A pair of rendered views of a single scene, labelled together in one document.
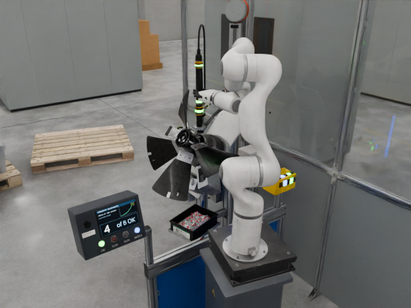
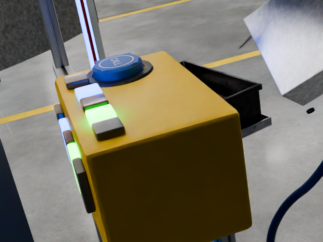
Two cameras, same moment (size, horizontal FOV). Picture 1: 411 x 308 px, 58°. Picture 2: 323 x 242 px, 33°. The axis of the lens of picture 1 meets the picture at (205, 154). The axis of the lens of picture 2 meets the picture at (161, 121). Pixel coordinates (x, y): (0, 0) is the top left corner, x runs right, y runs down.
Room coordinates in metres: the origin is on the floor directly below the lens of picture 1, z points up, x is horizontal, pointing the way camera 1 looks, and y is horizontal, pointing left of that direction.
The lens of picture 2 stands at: (1.99, -0.75, 1.21)
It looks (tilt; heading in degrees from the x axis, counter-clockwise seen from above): 24 degrees down; 113
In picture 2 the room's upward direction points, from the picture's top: 11 degrees counter-clockwise
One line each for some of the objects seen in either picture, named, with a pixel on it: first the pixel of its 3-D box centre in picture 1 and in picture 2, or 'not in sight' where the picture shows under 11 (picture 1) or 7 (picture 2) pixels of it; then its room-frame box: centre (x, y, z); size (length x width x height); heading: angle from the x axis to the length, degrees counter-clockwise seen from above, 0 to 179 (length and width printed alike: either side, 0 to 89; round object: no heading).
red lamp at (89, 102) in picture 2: not in sight; (94, 102); (1.81, -0.44, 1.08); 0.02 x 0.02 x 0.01; 35
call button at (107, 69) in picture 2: not in sight; (118, 69); (1.80, -0.38, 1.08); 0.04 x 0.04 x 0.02
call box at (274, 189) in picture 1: (279, 182); (144, 152); (1.83, -0.41, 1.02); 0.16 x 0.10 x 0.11; 125
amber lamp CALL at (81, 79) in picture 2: not in sight; (76, 80); (1.78, -0.40, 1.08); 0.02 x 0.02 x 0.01; 35
